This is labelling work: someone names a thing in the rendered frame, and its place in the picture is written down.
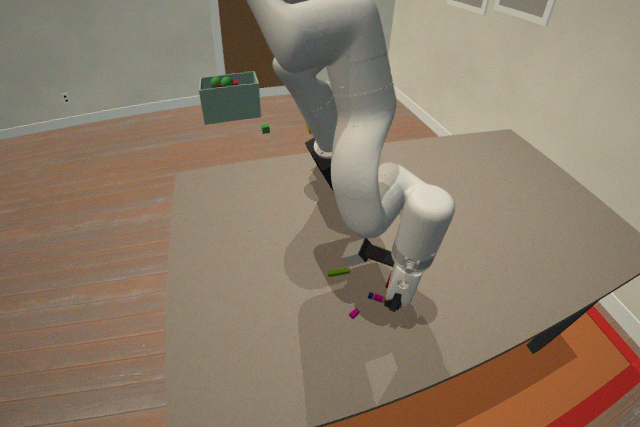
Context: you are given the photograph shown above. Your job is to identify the lime green rod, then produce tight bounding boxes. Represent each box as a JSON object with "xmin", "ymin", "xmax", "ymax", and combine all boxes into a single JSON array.
[{"xmin": 327, "ymin": 268, "xmax": 350, "ymax": 277}]

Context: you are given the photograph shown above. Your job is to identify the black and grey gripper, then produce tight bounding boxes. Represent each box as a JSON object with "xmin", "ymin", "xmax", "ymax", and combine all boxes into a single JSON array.
[{"xmin": 384, "ymin": 250, "xmax": 431, "ymax": 312}]

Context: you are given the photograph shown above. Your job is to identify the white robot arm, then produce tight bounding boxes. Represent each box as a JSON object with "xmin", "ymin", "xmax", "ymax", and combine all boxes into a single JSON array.
[{"xmin": 246, "ymin": 0, "xmax": 455, "ymax": 274}]

